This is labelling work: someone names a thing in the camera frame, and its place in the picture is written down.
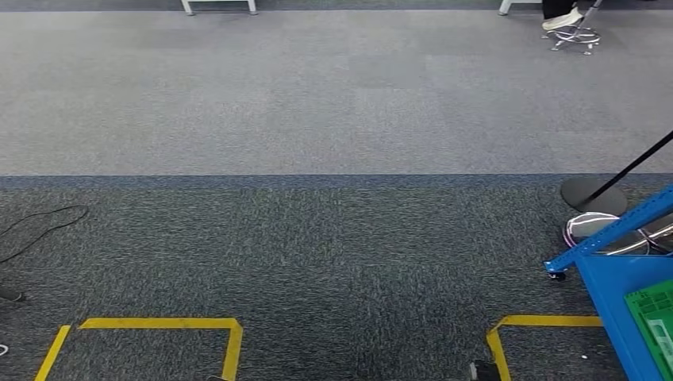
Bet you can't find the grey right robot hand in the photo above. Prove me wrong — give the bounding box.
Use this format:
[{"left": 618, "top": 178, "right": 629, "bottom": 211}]
[{"left": 469, "top": 360, "right": 501, "bottom": 381}]

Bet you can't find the blue metal shelf rack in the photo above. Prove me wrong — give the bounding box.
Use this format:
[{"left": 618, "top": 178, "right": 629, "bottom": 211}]
[{"left": 543, "top": 183, "right": 673, "bottom": 381}]

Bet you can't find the yellow floor tape outline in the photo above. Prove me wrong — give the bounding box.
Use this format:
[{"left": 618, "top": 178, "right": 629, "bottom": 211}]
[
  {"left": 33, "top": 317, "right": 244, "bottom": 381},
  {"left": 486, "top": 314, "right": 604, "bottom": 381}
]

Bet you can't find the green plastic crate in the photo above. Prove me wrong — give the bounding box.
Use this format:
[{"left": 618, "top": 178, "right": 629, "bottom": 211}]
[{"left": 624, "top": 279, "right": 673, "bottom": 381}]

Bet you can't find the chrome barrier stanchion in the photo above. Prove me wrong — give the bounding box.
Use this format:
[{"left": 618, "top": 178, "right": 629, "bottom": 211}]
[
  {"left": 563, "top": 211, "right": 652, "bottom": 257},
  {"left": 640, "top": 212, "right": 673, "bottom": 255}
]

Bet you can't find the black pole with round base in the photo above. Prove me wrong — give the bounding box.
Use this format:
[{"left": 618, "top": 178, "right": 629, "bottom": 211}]
[{"left": 559, "top": 129, "right": 673, "bottom": 217}]

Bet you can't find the chrome stool base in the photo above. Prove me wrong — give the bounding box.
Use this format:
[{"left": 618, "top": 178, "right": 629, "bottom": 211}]
[{"left": 543, "top": 0, "right": 604, "bottom": 57}]

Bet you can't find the person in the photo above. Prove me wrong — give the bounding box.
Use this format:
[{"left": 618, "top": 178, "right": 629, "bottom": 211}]
[{"left": 540, "top": 0, "right": 585, "bottom": 32}]

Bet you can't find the thin black floor cable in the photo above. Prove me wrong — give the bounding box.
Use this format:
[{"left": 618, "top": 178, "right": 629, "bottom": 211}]
[{"left": 0, "top": 204, "right": 90, "bottom": 264}]

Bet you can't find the white table frame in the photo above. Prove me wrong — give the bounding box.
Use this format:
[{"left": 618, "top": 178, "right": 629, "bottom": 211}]
[
  {"left": 179, "top": 0, "right": 260, "bottom": 16},
  {"left": 498, "top": 0, "right": 543, "bottom": 16}
]

